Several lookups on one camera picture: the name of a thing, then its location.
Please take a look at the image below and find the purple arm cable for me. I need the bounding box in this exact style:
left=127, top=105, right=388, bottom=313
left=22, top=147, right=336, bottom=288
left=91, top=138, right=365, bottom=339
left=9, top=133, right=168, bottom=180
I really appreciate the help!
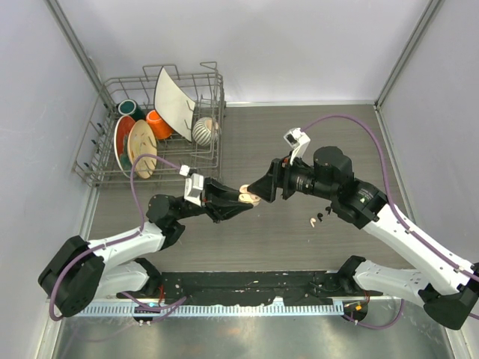
left=49, top=154, right=188, bottom=322
left=302, top=114, right=479, bottom=330

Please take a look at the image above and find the grey wire dish rack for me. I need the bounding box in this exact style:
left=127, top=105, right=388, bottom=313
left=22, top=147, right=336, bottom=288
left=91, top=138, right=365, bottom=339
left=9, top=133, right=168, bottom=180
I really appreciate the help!
left=73, top=61, right=226, bottom=187

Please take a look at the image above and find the beige speckled round plate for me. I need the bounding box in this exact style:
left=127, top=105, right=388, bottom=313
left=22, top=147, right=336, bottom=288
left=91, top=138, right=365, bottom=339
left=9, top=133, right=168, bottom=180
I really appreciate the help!
left=127, top=120, right=157, bottom=179

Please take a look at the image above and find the striped black white cup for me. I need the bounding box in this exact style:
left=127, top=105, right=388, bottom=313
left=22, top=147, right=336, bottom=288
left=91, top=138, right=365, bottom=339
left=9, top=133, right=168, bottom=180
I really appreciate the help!
left=192, top=117, right=219, bottom=147

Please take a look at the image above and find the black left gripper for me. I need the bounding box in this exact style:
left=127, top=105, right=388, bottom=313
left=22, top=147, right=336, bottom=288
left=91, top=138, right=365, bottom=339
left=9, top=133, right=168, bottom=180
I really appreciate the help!
left=176, top=178, right=252, bottom=224

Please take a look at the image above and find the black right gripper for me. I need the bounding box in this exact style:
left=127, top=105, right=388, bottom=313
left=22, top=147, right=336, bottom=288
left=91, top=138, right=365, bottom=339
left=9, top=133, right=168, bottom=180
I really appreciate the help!
left=248, top=149, right=337, bottom=201

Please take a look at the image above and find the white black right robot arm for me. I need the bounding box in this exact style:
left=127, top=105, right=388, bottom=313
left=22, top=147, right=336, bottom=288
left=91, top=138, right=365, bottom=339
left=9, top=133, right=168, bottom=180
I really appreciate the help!
left=248, top=147, right=478, bottom=330

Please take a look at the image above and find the red green round plate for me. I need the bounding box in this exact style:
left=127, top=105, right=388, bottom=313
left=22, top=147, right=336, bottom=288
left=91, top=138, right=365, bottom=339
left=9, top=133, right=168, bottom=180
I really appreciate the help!
left=113, top=115, right=135, bottom=177

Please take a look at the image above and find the orange mug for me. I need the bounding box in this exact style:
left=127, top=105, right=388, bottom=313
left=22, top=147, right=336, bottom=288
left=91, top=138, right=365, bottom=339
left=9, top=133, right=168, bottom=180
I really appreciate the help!
left=146, top=110, right=174, bottom=140

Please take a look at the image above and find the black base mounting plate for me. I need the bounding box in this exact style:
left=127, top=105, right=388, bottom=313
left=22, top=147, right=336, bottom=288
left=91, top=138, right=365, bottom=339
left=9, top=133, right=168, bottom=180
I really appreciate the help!
left=138, top=271, right=365, bottom=307

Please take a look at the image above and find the white square plate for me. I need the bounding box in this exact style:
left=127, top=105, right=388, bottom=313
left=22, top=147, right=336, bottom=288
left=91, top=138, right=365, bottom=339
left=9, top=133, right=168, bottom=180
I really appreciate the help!
left=153, top=67, right=195, bottom=142

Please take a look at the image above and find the white slotted cable duct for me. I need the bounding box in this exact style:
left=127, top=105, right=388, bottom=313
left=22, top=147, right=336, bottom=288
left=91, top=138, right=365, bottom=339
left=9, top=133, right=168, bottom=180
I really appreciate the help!
left=77, top=299, right=344, bottom=321

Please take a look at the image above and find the beige earbud charging case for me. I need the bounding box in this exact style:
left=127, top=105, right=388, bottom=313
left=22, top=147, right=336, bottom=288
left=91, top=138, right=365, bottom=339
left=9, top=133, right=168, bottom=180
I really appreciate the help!
left=238, top=185, right=261, bottom=206

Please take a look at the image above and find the dark green mug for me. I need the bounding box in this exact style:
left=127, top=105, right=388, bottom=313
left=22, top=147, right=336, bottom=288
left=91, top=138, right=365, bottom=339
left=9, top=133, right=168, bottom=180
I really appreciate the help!
left=118, top=99, right=146, bottom=121

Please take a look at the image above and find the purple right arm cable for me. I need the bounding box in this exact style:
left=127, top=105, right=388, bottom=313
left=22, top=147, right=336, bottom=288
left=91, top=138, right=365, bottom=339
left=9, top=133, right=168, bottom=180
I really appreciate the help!
left=302, top=114, right=479, bottom=330

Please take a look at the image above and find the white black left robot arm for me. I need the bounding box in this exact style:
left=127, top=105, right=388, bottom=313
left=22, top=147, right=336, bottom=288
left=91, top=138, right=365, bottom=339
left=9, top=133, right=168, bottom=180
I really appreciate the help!
left=37, top=177, right=260, bottom=319

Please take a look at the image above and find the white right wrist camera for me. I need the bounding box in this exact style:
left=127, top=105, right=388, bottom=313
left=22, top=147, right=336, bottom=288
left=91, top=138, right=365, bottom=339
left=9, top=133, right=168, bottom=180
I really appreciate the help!
left=283, top=128, right=311, bottom=164

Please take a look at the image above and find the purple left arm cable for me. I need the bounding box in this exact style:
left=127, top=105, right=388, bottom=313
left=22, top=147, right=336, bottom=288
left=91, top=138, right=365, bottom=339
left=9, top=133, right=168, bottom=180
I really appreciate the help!
left=49, top=154, right=188, bottom=322

